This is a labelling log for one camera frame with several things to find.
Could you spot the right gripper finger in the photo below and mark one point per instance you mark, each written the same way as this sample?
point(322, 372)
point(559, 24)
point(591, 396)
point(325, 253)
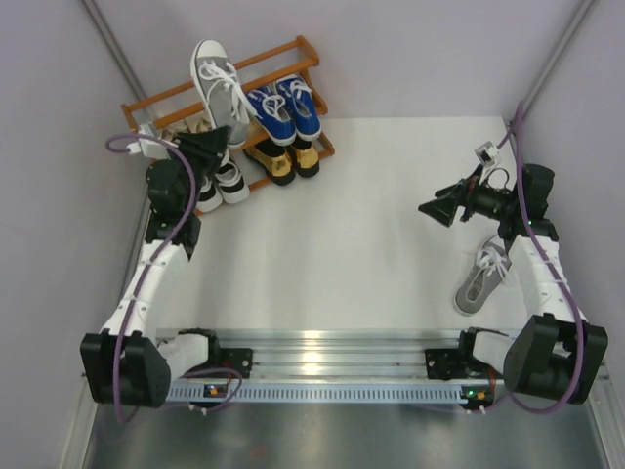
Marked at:
point(442, 209)
point(464, 185)

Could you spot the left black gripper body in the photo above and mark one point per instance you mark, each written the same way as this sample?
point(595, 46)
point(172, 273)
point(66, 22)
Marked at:
point(199, 167)

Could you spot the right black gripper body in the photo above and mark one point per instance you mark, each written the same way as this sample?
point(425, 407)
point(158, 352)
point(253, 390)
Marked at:
point(488, 201)

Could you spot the beige sneaker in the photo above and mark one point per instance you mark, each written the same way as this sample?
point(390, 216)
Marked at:
point(169, 133)
point(198, 123)

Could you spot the black white sneaker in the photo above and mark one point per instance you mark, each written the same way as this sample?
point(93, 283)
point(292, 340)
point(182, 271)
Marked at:
point(209, 197)
point(230, 182)

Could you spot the grey canvas sneaker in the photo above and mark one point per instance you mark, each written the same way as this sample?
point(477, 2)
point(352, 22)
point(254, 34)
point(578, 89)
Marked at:
point(216, 81)
point(490, 268)

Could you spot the gold loafer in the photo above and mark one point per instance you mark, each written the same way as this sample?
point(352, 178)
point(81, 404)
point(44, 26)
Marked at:
point(304, 157)
point(273, 160)

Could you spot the blue canvas sneaker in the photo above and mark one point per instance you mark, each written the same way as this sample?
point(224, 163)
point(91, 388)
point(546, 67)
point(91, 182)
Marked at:
point(298, 96)
point(272, 115)

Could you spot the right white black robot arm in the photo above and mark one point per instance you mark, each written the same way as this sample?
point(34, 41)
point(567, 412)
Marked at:
point(557, 354)

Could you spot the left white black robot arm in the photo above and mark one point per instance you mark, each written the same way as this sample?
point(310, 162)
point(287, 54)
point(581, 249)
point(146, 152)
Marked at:
point(171, 235)

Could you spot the orange wooden shoe shelf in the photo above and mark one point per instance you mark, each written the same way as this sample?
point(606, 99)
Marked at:
point(173, 107)

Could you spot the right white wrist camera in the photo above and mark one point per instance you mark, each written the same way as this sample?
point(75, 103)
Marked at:
point(488, 155)

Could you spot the perforated grey cable tray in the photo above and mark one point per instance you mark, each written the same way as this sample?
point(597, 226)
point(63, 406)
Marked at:
point(296, 393)

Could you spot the aluminium rail frame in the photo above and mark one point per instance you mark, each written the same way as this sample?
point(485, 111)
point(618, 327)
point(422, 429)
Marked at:
point(307, 355)

